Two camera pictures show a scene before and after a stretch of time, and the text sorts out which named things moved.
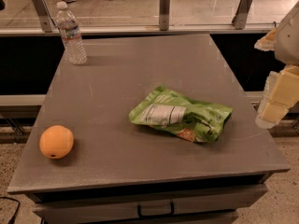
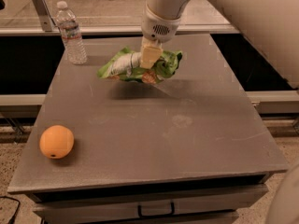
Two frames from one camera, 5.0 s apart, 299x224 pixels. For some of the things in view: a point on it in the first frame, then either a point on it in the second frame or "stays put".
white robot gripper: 288,39 to 157,28
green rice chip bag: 184,119 to 127,66
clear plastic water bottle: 68,27 stays put
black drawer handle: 172,206 stays put
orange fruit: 56,141 stays put
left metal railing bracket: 48,21 stays put
